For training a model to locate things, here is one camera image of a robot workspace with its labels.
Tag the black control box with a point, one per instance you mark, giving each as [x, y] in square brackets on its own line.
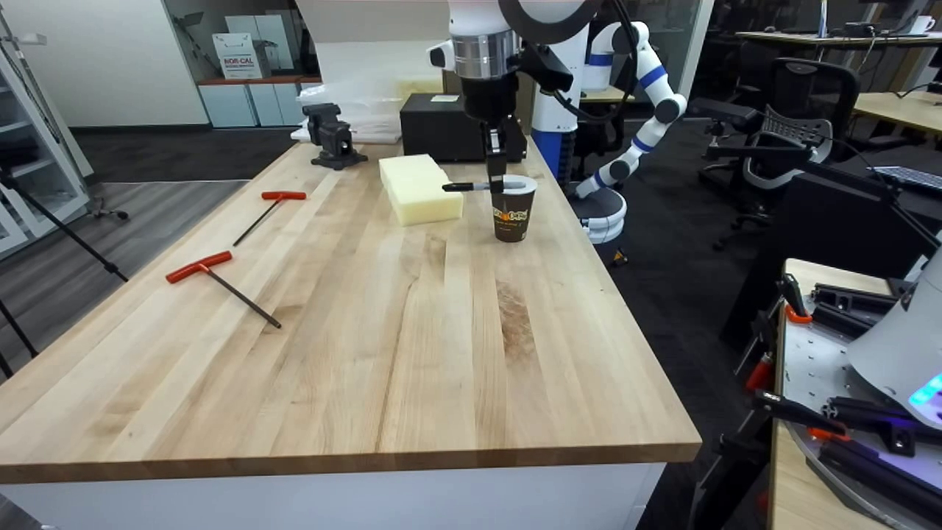
[431, 128]

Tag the brown paper coffee cup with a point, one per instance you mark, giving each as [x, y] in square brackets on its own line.
[513, 218]

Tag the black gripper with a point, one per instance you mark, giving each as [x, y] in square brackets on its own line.
[491, 97]

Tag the black tray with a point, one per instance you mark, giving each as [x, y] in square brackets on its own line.
[849, 308]

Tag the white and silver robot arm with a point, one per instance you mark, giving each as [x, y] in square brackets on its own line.
[481, 49]

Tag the light wooden desk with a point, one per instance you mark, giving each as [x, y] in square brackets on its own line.
[900, 111]

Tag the black mesh office chair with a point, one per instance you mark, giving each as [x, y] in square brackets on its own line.
[800, 97]

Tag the yellow foam block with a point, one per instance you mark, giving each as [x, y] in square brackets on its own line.
[420, 192]

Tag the white low cabinet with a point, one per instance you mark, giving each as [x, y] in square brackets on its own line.
[232, 103]

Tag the black bench vise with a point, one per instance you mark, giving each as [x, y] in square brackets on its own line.
[331, 137]

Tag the grey curved cover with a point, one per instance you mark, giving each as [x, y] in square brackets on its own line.
[903, 343]

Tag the black tripod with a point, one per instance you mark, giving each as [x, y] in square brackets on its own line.
[69, 231]

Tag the white drawer cabinet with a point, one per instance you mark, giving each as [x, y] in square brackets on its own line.
[342, 501]

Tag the white and blue column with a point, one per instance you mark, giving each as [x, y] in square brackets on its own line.
[554, 122]

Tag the white shelving unit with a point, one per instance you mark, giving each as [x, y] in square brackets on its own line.
[39, 149]

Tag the white framed sign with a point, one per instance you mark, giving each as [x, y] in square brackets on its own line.
[236, 56]

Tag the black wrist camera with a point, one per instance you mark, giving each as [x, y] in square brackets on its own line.
[547, 69]

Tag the wooden side workbench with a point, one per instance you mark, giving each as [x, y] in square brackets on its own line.
[796, 491]

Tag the orange and black bar clamp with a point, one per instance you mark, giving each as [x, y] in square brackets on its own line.
[760, 371]

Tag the blue and white robot arm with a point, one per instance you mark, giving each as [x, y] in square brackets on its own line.
[653, 84]

